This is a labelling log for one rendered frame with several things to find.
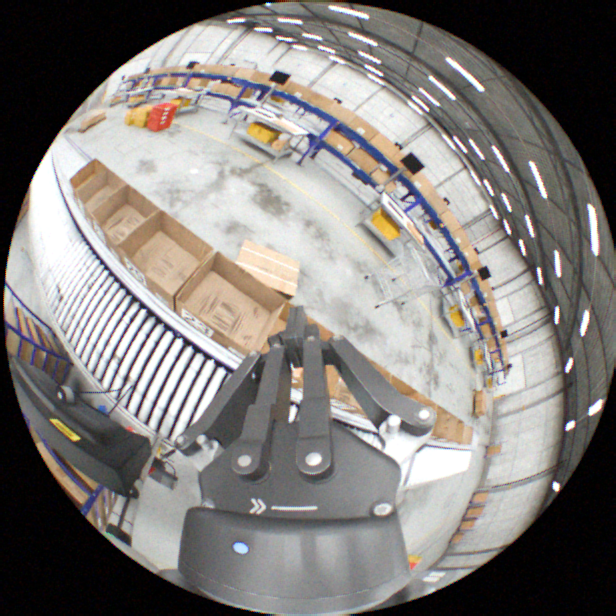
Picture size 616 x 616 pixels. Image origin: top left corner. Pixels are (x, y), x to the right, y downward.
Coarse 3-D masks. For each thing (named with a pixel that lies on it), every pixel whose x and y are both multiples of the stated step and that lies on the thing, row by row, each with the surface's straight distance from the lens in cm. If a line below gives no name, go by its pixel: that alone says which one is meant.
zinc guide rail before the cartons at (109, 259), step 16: (64, 192) 216; (80, 224) 153; (96, 240) 132; (112, 256) 118; (144, 288) 102; (160, 304) 98; (176, 320) 95; (192, 336) 93; (224, 352) 93; (336, 416) 118; (352, 416) 127; (464, 448) 396
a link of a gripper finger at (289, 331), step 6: (294, 312) 20; (288, 318) 19; (294, 318) 19; (288, 324) 18; (294, 324) 18; (288, 330) 17; (288, 336) 16; (288, 342) 16; (294, 342) 16; (288, 348) 16; (294, 348) 16; (294, 354) 16; (294, 360) 17; (294, 366) 17; (300, 366) 17
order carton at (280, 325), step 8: (288, 304) 94; (280, 312) 89; (288, 312) 99; (280, 320) 106; (312, 320) 97; (280, 328) 105; (320, 328) 101; (328, 336) 105; (264, 344) 81; (264, 352) 98; (328, 368) 109; (328, 376) 106; (336, 376) 101; (296, 384) 95; (328, 384) 103; (336, 384) 98
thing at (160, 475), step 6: (156, 468) 80; (162, 468) 83; (150, 474) 82; (156, 474) 80; (162, 474) 80; (168, 474) 81; (156, 480) 82; (162, 480) 81; (168, 480) 80; (174, 480) 80; (168, 486) 81; (174, 486) 81
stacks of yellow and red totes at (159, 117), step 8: (160, 104) 547; (168, 104) 545; (176, 104) 515; (128, 112) 673; (136, 112) 618; (144, 112) 554; (152, 112) 530; (160, 112) 496; (168, 112) 498; (128, 120) 627; (136, 120) 591; (144, 120) 552; (152, 120) 521; (160, 120) 497; (168, 120) 508; (152, 128) 523; (160, 128) 508; (416, 560) 713
